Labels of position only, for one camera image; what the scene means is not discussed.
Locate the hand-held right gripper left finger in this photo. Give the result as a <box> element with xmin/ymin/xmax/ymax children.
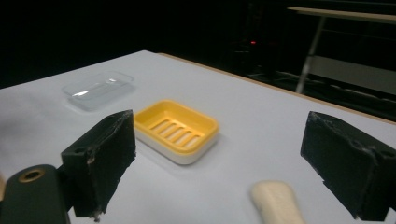
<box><xmin>60</xmin><ymin>109</ymin><xmax>137</xmax><ymax>222</ymax></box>

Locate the table with metal legs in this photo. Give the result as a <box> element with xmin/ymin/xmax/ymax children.
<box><xmin>286</xmin><ymin>5</ymin><xmax>396</xmax><ymax>95</ymax></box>

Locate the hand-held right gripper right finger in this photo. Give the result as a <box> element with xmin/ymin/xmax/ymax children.
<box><xmin>300</xmin><ymin>110</ymin><xmax>396</xmax><ymax>222</ymax></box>

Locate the yellow and white soap dish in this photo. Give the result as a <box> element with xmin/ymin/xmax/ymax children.
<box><xmin>134</xmin><ymin>99</ymin><xmax>220</xmax><ymax>166</ymax></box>

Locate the cream soap bar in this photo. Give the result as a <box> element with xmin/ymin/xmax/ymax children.
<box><xmin>250</xmin><ymin>179</ymin><xmax>307</xmax><ymax>224</ymax></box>

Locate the clear plastic soap dish lid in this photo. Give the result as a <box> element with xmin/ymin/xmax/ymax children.
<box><xmin>61</xmin><ymin>70</ymin><xmax>136</xmax><ymax>112</ymax></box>

